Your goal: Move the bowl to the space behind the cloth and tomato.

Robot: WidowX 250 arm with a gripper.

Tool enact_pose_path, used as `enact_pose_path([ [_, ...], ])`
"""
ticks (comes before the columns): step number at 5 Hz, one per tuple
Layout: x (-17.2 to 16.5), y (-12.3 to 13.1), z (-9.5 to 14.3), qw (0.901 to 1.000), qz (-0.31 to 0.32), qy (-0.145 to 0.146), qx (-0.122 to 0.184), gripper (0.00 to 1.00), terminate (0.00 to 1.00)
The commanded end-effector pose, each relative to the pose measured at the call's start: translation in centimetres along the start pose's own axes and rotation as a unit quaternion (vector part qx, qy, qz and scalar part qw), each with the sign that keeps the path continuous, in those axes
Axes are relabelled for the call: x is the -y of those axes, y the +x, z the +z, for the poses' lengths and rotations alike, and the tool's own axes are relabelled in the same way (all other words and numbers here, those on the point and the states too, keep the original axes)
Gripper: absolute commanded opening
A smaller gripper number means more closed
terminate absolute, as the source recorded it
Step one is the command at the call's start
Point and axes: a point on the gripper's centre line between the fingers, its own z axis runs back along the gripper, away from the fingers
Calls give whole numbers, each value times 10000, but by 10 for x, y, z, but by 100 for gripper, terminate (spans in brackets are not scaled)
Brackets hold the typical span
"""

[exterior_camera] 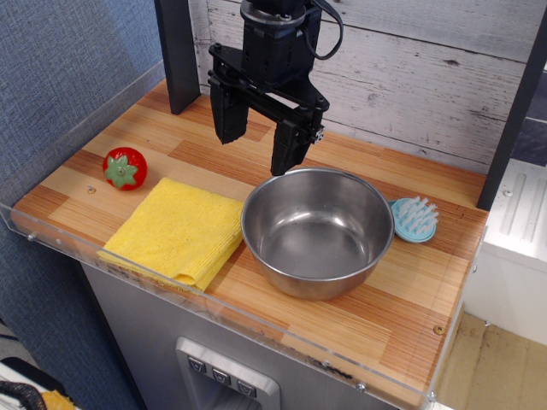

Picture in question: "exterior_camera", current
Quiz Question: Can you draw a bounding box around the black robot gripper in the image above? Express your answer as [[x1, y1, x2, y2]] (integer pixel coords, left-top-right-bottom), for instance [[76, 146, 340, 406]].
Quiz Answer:
[[209, 1, 331, 176]]

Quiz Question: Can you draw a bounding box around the stainless steel bowl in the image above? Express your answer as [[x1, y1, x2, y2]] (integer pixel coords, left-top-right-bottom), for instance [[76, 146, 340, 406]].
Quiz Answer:
[[241, 167, 394, 301]]

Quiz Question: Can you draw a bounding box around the yellow folded cloth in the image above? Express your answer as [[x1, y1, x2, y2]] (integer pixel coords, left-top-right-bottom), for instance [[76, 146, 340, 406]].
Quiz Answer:
[[97, 178, 244, 291]]

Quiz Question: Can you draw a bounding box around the red toy tomato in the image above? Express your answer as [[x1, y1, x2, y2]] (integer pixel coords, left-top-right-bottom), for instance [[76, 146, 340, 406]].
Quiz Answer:
[[103, 147, 148, 190]]

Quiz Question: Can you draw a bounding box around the light blue scrub brush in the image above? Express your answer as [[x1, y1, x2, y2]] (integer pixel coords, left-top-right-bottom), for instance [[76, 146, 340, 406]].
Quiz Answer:
[[388, 196, 439, 243]]

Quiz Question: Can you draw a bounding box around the grey cabinet with dispenser panel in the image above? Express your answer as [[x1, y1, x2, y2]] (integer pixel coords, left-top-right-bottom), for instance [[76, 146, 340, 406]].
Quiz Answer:
[[83, 265, 391, 409]]

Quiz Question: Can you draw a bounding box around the clear acrylic table guard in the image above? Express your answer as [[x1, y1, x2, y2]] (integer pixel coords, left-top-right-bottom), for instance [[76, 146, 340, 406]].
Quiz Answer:
[[1, 62, 485, 409]]

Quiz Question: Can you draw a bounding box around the white side cabinet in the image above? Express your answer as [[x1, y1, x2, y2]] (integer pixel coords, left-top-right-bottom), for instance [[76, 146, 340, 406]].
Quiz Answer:
[[462, 160, 546, 344]]

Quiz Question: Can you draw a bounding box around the yellow object bottom left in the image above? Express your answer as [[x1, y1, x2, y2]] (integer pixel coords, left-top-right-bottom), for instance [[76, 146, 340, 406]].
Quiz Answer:
[[41, 390, 77, 410]]

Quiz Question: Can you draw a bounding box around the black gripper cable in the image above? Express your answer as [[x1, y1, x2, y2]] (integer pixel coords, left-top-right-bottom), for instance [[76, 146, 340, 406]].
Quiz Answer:
[[301, 0, 345, 61]]

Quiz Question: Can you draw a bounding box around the black left vertical post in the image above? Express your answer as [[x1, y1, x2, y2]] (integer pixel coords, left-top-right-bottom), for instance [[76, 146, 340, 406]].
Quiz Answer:
[[155, 0, 201, 114]]

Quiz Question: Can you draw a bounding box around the black vertical post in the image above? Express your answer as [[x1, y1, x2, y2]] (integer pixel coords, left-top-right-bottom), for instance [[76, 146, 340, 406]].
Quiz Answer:
[[476, 10, 546, 211], [155, 0, 201, 114]]

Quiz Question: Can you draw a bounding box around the black right vertical post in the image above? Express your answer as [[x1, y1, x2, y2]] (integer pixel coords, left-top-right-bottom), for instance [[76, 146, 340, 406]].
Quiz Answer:
[[476, 10, 546, 211]]

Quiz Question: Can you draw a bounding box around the black braided hose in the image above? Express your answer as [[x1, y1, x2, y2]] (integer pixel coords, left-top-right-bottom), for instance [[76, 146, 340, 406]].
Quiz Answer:
[[0, 380, 46, 410]]

